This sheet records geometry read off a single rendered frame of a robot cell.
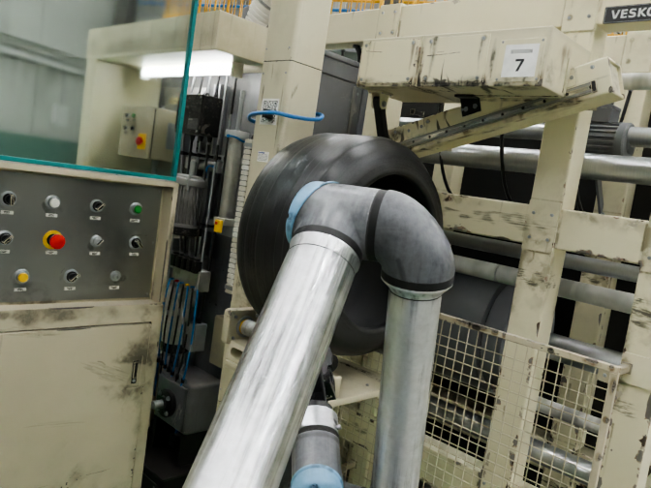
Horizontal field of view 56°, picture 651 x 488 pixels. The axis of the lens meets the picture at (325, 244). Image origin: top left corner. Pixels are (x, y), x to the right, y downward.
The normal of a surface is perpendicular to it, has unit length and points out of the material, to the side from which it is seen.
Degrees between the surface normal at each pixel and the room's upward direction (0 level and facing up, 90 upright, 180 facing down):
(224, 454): 50
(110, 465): 90
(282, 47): 90
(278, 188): 65
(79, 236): 90
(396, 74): 90
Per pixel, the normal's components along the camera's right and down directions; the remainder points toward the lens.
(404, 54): -0.69, -0.03
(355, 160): 0.26, -0.48
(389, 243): -0.32, 0.25
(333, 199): -0.16, -0.61
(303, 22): 0.71, 0.18
